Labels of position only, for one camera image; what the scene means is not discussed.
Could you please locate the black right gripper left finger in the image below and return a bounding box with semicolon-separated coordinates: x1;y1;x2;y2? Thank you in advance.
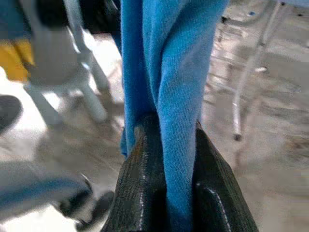
102;113;169;232

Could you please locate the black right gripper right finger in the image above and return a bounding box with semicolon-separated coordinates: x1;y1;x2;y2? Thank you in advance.
192;120;259;232

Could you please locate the blue cloth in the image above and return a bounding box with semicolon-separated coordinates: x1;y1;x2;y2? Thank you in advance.
113;0;230;232

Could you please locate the white folding table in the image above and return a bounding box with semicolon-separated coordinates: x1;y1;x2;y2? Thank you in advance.
217;0;290;142

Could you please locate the yellow cloth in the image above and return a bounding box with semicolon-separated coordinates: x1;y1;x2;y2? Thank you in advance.
0;40;36;82

